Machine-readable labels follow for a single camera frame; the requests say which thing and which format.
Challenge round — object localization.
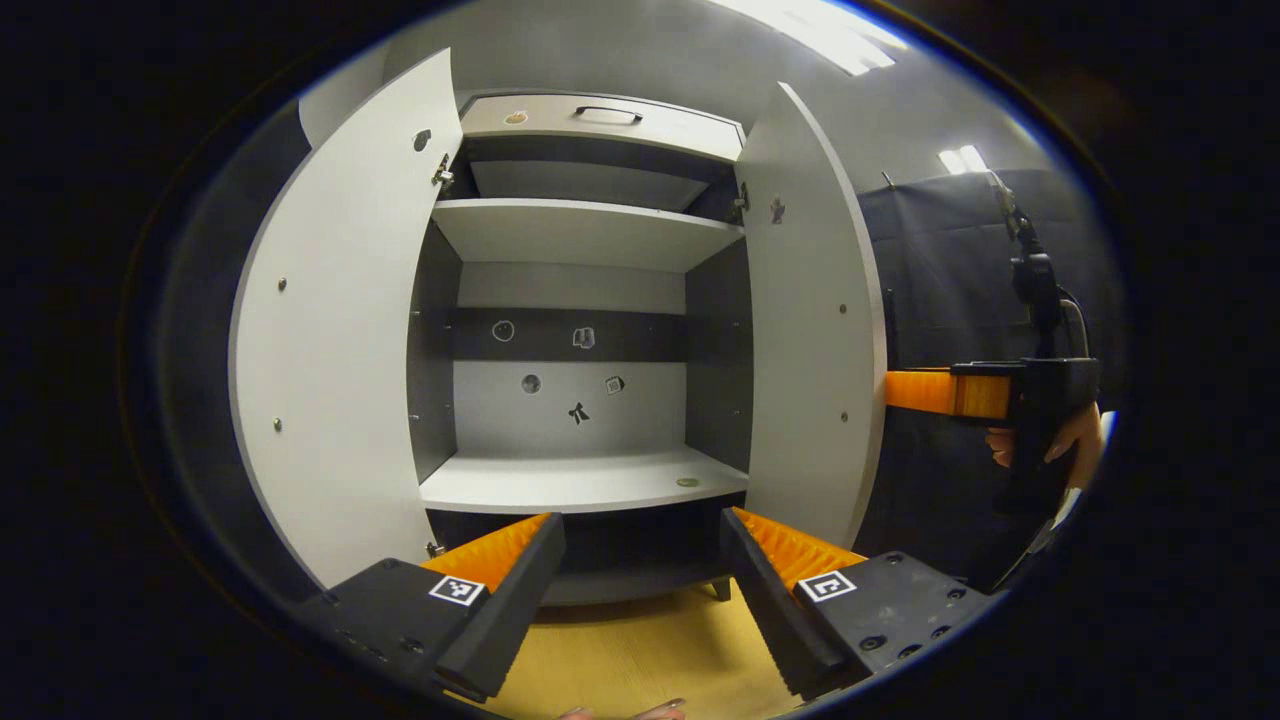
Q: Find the black backdrop cloth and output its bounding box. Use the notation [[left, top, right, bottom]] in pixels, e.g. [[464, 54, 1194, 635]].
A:
[[855, 168, 1126, 591], [150, 105, 321, 601]]

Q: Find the large ceiling light panel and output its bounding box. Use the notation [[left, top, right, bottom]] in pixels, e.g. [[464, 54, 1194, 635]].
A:
[[710, 0, 911, 77]]

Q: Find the white cabinet door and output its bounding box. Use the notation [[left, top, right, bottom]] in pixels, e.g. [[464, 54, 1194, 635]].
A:
[[735, 82, 889, 551], [228, 48, 464, 589]]

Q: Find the grey cable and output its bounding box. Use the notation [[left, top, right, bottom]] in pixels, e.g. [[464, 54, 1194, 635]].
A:
[[1056, 290, 1091, 359]]

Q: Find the white cabinet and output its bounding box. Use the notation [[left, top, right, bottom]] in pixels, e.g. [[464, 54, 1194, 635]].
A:
[[405, 90, 756, 606]]

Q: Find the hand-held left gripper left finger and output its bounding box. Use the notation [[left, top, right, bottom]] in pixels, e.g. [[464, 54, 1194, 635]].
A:
[[298, 512, 567, 703]]

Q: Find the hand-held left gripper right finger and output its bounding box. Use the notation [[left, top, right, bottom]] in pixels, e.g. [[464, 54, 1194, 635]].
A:
[[720, 505, 1001, 701]]

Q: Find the grey cabinet drawer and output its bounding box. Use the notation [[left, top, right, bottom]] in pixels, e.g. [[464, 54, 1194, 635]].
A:
[[458, 92, 747, 163]]

